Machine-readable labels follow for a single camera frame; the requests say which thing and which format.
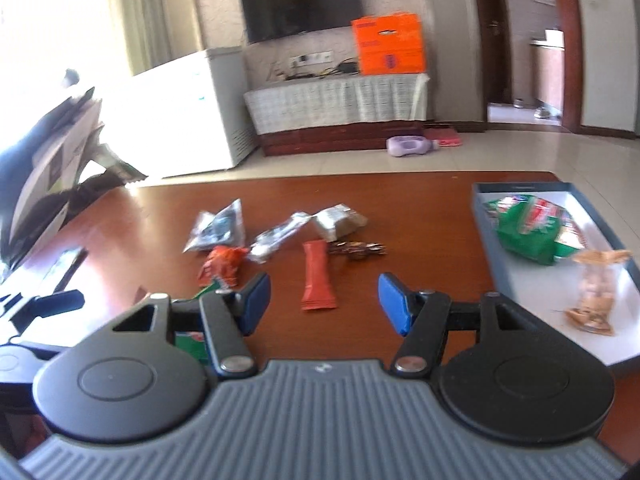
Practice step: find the white wall socket strip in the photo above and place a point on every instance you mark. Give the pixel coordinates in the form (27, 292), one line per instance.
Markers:
(310, 58)

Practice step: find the printed snack bag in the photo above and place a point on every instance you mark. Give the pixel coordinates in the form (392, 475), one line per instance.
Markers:
(192, 342)

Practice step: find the brown candy wrapper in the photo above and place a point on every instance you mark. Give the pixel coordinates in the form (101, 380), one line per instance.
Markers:
(357, 251)

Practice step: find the white chest freezer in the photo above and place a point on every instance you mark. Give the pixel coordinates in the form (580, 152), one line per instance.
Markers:
(190, 110)

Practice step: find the pale curtain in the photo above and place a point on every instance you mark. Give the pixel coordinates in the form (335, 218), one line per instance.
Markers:
(150, 15)

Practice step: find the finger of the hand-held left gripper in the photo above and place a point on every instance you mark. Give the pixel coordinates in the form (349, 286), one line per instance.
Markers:
(60, 302)

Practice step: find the grey shallow box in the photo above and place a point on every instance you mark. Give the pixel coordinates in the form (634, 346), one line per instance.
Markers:
(530, 290)

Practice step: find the clear long snack packet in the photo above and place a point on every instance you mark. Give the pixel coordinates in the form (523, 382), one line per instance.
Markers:
(275, 237)

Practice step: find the orange cardboard box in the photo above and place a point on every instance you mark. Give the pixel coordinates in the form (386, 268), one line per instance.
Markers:
(387, 42)

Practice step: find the black wall television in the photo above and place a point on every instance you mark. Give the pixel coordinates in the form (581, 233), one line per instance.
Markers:
(300, 2)

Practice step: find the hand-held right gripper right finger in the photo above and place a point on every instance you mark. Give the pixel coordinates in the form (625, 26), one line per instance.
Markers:
(395, 305)

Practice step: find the purple plastic bottle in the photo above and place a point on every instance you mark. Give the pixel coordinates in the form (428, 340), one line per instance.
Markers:
(407, 146)

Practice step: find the pink floor mat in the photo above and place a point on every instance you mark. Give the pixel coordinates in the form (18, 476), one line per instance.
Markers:
(445, 137)

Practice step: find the gold white cake packet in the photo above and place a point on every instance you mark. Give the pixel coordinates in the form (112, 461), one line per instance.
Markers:
(340, 220)

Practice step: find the dark wooden door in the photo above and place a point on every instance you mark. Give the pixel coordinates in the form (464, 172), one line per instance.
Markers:
(492, 30)

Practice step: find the dark wooden television cabinet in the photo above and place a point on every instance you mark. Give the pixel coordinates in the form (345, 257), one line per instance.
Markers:
(340, 137)

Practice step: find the small black box device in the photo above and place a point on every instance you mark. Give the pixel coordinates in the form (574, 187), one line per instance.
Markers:
(349, 66)

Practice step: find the kitchen base cabinet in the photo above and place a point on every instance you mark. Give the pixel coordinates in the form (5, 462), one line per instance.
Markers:
(547, 70)

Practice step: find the pale slipper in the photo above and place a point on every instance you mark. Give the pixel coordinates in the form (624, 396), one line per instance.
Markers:
(541, 113)

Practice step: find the red stick snack packet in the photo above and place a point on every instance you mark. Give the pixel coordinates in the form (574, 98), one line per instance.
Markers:
(317, 280)

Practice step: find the printed cardboard carton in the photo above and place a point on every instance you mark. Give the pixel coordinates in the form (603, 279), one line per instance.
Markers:
(50, 175)

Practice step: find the clear dark snack packet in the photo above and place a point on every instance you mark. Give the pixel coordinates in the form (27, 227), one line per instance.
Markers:
(215, 227)

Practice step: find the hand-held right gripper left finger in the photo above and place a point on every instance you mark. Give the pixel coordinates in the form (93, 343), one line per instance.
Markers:
(256, 305)

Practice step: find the orange crinkled snack packet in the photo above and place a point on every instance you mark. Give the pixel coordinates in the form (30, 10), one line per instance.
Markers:
(222, 262)

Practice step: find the pale checked cabinet cloth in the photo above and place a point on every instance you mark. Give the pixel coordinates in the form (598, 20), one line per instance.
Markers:
(335, 102)

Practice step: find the green snack bag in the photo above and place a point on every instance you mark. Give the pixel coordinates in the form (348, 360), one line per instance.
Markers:
(570, 232)
(525, 230)

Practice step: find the clear peanut packet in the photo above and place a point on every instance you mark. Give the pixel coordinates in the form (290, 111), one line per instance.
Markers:
(595, 285)

